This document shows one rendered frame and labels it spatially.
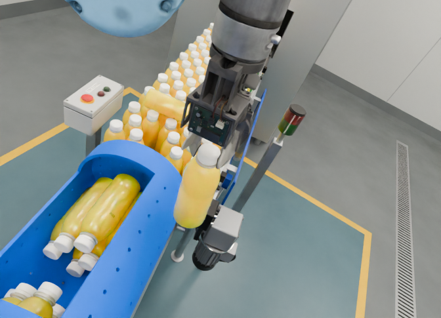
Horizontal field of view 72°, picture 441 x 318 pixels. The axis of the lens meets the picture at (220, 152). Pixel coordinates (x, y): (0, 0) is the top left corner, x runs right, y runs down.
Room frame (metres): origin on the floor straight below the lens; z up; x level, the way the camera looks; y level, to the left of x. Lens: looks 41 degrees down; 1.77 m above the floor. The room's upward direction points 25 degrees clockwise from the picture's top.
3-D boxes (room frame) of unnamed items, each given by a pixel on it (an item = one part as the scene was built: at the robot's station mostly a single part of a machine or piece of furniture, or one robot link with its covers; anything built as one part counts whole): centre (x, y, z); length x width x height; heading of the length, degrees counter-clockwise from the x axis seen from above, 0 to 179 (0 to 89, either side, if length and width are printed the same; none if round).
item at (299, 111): (0.96, -0.18, 1.18); 0.06 x 0.06 x 0.16
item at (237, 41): (0.37, 0.03, 1.63); 0.08 x 0.08 x 0.05
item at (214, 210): (0.62, -0.03, 0.95); 0.10 x 0.07 x 0.10; 91
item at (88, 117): (0.78, 0.46, 1.05); 0.20 x 0.10 x 0.10; 1
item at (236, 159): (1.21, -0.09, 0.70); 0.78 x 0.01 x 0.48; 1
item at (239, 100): (0.36, 0.03, 1.55); 0.09 x 0.08 x 0.12; 173
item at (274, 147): (0.96, -0.18, 0.55); 0.04 x 0.04 x 1.10; 1
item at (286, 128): (0.96, -0.18, 1.18); 0.06 x 0.06 x 0.05
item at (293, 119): (0.96, -0.18, 1.23); 0.06 x 0.06 x 0.04
